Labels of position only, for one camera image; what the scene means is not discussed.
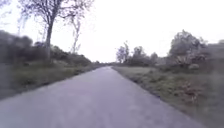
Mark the small distant tree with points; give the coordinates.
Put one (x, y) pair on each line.
(122, 54)

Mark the distant dark bushes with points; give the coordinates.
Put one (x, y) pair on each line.
(139, 57)

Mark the grey asphalt road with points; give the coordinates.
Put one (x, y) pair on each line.
(100, 100)

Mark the thin bare tree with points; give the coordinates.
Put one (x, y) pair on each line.
(76, 37)

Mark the grass verge with weeds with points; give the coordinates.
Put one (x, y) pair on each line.
(166, 83)

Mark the tall bare tree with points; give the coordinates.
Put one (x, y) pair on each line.
(49, 31)

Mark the round leafy tree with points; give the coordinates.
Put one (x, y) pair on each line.
(185, 43)

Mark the grass verge with bushes behind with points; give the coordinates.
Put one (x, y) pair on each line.
(36, 75)

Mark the row of dark bushes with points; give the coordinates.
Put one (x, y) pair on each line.
(20, 48)

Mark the bushes and trees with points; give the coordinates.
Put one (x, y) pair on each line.
(213, 55)

